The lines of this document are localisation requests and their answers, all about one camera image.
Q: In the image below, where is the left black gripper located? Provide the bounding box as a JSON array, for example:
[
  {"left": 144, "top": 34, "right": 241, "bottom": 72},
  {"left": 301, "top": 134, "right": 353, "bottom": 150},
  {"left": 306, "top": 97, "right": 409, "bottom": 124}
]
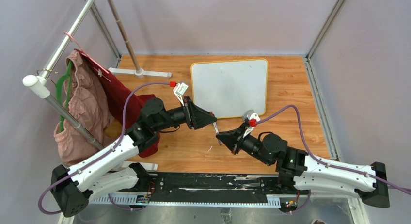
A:
[{"left": 154, "top": 96, "right": 217, "bottom": 132}]

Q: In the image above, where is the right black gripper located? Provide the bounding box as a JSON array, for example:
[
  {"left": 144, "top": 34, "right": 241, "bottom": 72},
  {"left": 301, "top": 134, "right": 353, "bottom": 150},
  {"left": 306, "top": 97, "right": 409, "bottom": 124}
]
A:
[{"left": 217, "top": 123, "right": 272, "bottom": 166}]

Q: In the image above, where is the brown whiteboard marker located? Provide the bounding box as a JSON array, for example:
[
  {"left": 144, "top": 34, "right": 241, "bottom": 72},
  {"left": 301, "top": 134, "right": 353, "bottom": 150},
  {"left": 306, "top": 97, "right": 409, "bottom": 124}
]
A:
[{"left": 212, "top": 122, "right": 222, "bottom": 145}]

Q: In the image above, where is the yellow-framed whiteboard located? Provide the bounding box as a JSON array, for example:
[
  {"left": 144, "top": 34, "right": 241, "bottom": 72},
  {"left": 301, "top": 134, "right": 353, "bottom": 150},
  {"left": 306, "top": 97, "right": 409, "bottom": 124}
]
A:
[{"left": 190, "top": 58, "right": 269, "bottom": 118}]

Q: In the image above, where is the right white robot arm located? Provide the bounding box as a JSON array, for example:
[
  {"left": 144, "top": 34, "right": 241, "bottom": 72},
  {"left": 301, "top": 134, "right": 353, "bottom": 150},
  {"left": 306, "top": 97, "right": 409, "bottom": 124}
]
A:
[{"left": 216, "top": 128, "right": 390, "bottom": 208}]

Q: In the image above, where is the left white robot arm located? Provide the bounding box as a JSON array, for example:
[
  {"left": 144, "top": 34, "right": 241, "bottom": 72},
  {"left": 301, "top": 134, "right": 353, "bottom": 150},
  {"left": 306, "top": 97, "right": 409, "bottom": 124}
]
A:
[{"left": 48, "top": 96, "right": 217, "bottom": 217}]

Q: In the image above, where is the red garment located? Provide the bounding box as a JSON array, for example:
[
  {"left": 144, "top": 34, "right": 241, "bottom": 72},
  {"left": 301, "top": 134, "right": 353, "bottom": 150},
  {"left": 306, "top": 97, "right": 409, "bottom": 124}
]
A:
[{"left": 73, "top": 49, "right": 161, "bottom": 158}]

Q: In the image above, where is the pink garment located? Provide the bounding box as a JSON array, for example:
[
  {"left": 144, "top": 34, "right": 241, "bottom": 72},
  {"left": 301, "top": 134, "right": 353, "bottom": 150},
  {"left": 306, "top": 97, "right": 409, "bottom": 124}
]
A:
[{"left": 54, "top": 50, "right": 114, "bottom": 166}]

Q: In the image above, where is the green hanger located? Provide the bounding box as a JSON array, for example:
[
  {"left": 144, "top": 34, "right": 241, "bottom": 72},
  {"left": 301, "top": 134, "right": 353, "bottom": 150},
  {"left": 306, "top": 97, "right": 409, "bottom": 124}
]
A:
[{"left": 56, "top": 60, "right": 76, "bottom": 132}]

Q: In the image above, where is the pink hanger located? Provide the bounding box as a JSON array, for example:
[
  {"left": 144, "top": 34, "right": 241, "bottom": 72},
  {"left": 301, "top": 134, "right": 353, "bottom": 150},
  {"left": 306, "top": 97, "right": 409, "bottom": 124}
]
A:
[{"left": 63, "top": 32, "right": 111, "bottom": 82}]

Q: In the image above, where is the metal clothes rack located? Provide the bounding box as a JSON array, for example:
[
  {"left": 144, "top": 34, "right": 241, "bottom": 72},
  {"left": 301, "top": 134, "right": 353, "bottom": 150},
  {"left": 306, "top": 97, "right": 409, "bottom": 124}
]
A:
[{"left": 21, "top": 0, "right": 173, "bottom": 171}]

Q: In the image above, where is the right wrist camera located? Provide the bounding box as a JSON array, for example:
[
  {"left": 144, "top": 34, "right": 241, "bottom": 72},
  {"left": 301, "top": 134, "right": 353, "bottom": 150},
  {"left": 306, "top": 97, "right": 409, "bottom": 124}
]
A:
[{"left": 242, "top": 110, "right": 260, "bottom": 137}]

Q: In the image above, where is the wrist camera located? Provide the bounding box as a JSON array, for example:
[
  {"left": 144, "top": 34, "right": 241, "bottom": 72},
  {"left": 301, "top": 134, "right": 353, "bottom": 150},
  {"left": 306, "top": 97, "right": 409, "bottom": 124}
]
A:
[
  {"left": 173, "top": 82, "right": 189, "bottom": 106},
  {"left": 242, "top": 110, "right": 260, "bottom": 137}
]

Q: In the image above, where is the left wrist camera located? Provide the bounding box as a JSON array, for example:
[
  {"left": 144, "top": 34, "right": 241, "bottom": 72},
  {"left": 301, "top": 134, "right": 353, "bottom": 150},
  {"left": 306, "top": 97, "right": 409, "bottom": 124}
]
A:
[{"left": 173, "top": 82, "right": 189, "bottom": 106}]

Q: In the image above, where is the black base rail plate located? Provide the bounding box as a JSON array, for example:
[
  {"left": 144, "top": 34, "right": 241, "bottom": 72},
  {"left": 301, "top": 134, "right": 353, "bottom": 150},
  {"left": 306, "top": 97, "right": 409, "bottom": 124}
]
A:
[{"left": 119, "top": 172, "right": 308, "bottom": 208}]

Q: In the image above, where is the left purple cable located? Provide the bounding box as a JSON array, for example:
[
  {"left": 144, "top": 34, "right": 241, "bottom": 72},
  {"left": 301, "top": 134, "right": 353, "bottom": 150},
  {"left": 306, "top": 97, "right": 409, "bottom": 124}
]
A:
[{"left": 38, "top": 81, "right": 177, "bottom": 215}]

